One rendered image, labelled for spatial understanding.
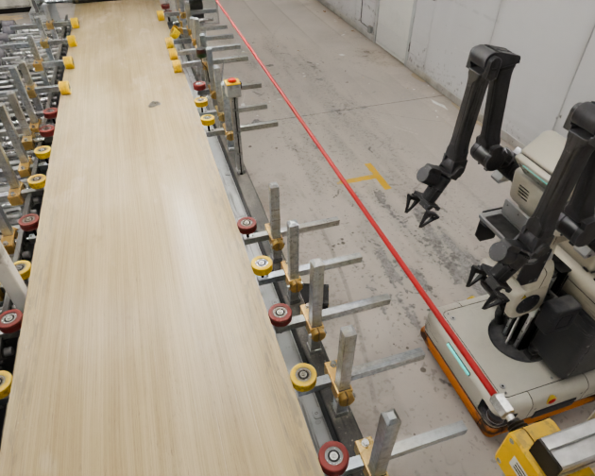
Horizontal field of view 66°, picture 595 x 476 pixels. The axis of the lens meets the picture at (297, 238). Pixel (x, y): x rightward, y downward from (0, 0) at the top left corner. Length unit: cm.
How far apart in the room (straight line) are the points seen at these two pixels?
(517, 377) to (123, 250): 179
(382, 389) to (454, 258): 115
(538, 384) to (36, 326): 203
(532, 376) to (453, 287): 85
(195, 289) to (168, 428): 51
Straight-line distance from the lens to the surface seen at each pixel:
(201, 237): 187
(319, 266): 137
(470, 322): 248
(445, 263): 316
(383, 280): 296
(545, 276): 194
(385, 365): 153
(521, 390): 233
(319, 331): 157
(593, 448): 53
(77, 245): 199
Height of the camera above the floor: 210
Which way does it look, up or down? 41 degrees down
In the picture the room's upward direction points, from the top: straight up
